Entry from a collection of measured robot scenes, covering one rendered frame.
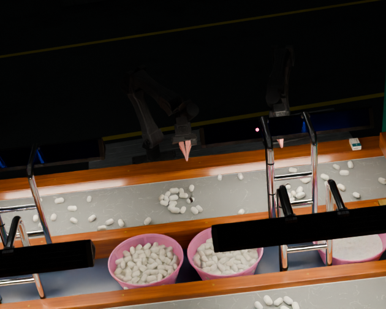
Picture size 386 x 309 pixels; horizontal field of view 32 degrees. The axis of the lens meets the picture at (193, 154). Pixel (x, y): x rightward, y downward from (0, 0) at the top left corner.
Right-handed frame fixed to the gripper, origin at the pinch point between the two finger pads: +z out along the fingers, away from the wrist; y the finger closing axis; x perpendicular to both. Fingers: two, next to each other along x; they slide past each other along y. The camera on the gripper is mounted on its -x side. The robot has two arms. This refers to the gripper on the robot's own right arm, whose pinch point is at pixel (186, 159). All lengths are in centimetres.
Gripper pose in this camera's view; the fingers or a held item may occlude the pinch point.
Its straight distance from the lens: 270.2
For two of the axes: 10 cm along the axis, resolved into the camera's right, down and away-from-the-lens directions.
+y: 9.9, -1.3, -0.1
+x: 0.5, 2.9, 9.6
